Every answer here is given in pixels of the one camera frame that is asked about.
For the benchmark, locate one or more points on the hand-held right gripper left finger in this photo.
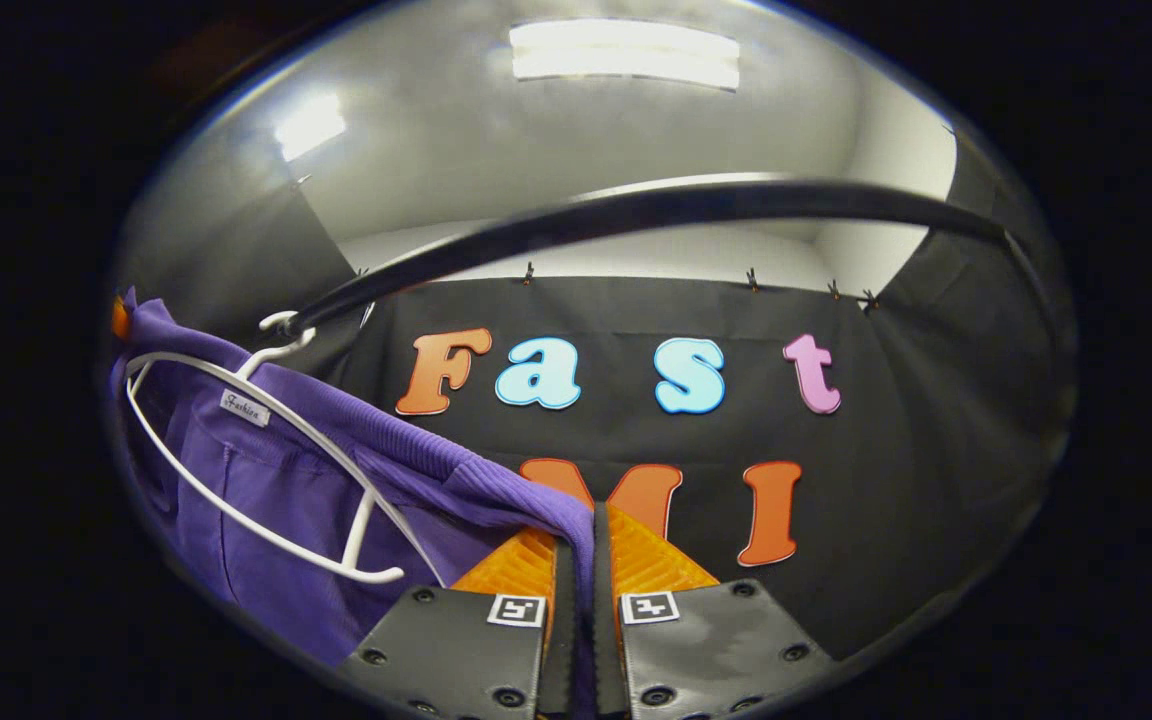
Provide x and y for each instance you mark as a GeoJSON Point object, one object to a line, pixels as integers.
{"type": "Point", "coordinates": [561, 650]}

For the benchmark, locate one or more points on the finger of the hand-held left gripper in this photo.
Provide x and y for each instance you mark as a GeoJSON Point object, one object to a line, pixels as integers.
{"type": "Point", "coordinates": [120, 318]}

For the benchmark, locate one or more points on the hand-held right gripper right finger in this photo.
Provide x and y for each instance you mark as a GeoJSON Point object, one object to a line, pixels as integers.
{"type": "Point", "coordinates": [604, 640]}

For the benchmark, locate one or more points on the purple ribbed jacket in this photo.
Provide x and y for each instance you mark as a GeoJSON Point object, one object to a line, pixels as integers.
{"type": "Point", "coordinates": [276, 500]}

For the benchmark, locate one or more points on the white hanger with crossbar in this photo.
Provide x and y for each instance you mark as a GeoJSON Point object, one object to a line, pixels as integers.
{"type": "Point", "coordinates": [360, 535]}

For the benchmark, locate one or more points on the black clothes rack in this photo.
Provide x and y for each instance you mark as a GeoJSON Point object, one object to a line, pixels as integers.
{"type": "Point", "coordinates": [636, 208]}

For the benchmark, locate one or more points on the small ceiling light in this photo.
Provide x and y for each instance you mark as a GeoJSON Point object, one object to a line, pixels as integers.
{"type": "Point", "coordinates": [308, 128]}

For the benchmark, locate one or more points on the black backdrop cloth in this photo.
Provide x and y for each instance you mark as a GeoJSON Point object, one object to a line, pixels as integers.
{"type": "Point", "coordinates": [936, 450]}

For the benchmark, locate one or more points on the row of black backdrop clips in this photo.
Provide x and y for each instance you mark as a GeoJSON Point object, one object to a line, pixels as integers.
{"type": "Point", "coordinates": [753, 279]}

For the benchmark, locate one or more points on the long ceiling light panel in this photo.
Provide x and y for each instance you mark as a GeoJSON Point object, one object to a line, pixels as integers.
{"type": "Point", "coordinates": [626, 55]}

